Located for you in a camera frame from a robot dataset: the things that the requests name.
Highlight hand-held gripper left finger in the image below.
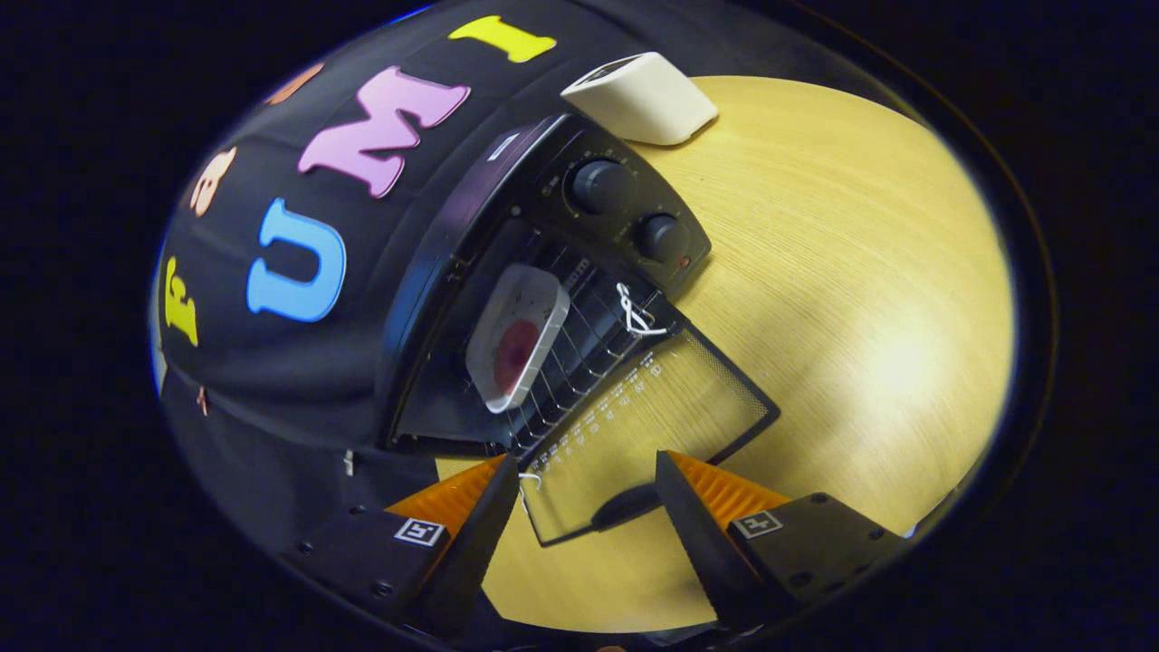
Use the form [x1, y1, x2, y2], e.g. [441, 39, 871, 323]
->
[290, 453, 522, 635]

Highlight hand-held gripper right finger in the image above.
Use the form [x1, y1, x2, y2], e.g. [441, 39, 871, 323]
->
[654, 450, 906, 630]

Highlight pink ham slice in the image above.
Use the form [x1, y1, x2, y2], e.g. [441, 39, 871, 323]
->
[493, 319, 541, 395]

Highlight white square plate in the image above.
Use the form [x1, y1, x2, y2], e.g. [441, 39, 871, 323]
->
[465, 264, 571, 415]

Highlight black toaster oven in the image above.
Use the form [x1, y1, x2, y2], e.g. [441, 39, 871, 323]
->
[376, 113, 781, 549]

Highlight white toaster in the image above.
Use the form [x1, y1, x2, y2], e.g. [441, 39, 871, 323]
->
[560, 52, 719, 147]

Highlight black backdrop cloth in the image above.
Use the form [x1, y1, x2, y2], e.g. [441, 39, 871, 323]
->
[149, 0, 870, 580]

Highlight white string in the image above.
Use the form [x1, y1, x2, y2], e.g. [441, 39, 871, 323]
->
[616, 283, 671, 339]

